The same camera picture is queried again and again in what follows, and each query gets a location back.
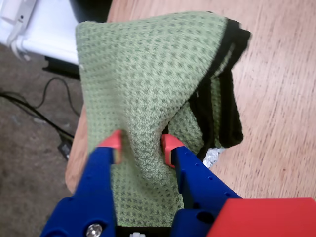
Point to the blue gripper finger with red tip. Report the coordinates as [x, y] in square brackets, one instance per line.
[200, 182]
[93, 192]

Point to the green waffle cloth black trim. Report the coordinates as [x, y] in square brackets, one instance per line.
[148, 74]

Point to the small black adapter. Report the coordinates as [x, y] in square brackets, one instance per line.
[65, 150]

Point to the white plastic box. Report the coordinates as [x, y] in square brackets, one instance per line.
[54, 32]

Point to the red camera mount bracket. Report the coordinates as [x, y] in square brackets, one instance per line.
[266, 219]

